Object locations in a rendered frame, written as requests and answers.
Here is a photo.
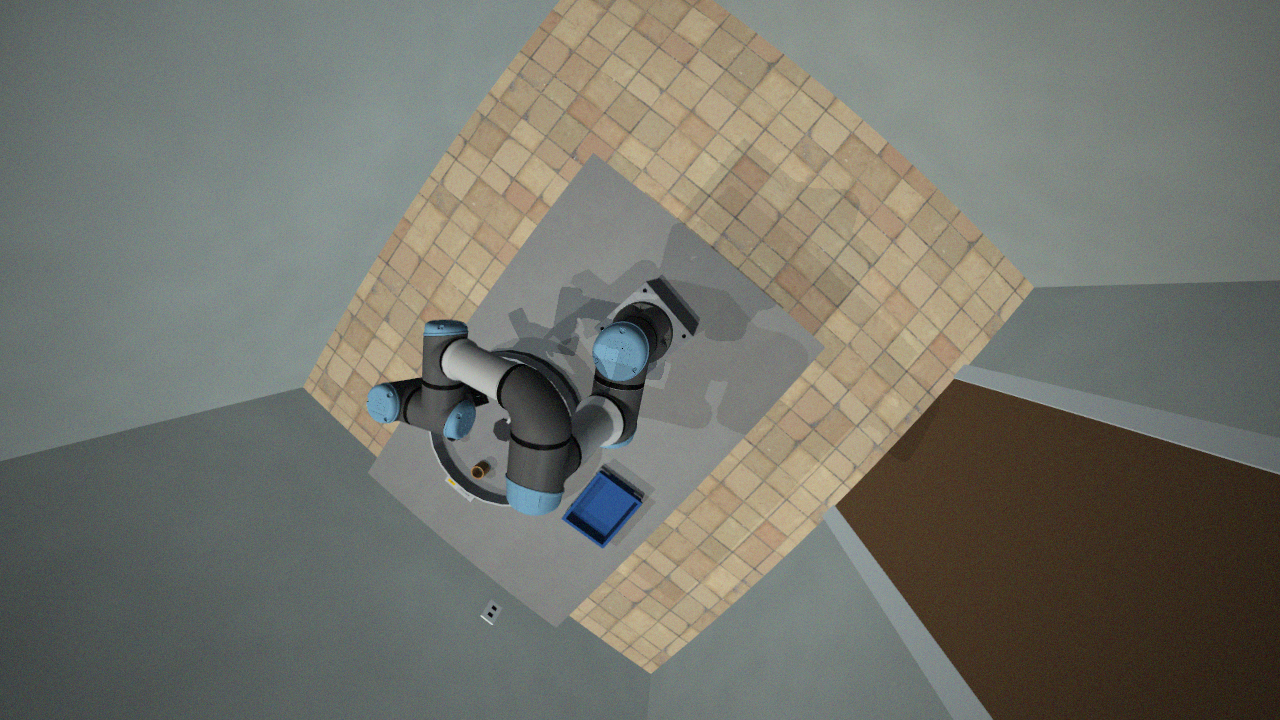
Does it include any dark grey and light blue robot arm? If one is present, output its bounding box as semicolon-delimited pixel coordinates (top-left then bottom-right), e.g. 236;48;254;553
367;302;673;516

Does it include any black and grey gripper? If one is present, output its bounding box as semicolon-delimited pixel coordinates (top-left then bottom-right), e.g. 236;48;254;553
465;384;489;407

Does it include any blue plastic crate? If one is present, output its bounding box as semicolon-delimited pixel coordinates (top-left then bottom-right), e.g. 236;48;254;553
562;465;643;550

